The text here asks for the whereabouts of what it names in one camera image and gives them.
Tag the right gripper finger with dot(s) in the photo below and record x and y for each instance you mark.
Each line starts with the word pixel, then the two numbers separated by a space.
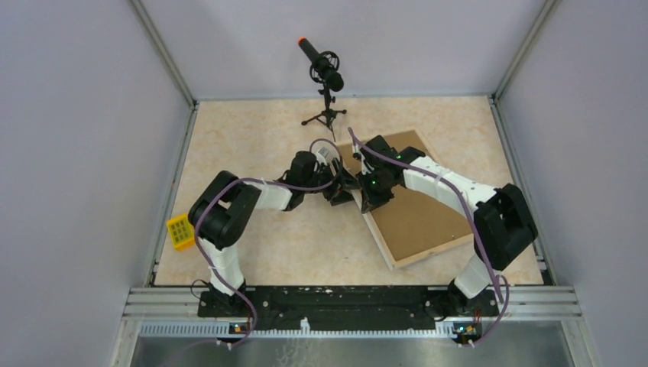
pixel 368 202
pixel 381 198

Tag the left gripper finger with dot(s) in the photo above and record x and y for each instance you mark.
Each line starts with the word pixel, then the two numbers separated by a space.
pixel 348 181
pixel 340 196

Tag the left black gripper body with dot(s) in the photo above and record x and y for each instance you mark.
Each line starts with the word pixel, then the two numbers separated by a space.
pixel 328 177

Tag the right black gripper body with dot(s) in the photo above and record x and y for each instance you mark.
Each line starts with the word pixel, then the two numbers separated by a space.
pixel 373 182

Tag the light wooden picture frame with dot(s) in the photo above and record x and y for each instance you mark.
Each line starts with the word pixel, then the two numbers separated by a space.
pixel 384 243

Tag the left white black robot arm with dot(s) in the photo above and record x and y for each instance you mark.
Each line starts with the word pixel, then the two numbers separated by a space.
pixel 221 213

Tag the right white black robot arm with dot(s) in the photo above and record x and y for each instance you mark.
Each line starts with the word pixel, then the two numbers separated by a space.
pixel 499 217

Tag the black mini tripod stand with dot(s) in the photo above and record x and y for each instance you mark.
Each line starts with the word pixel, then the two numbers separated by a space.
pixel 328 115

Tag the black microphone orange tip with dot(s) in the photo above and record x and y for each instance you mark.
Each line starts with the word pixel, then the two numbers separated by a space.
pixel 324 66

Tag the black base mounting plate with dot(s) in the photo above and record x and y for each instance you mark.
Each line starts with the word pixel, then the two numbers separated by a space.
pixel 347 308

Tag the yellow plastic block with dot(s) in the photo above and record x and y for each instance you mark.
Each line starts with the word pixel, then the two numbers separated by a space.
pixel 181 232

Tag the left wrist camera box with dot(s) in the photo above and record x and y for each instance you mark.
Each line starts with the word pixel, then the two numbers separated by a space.
pixel 329 154

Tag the white cable duct rail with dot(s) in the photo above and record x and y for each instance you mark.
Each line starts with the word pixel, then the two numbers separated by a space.
pixel 225 330

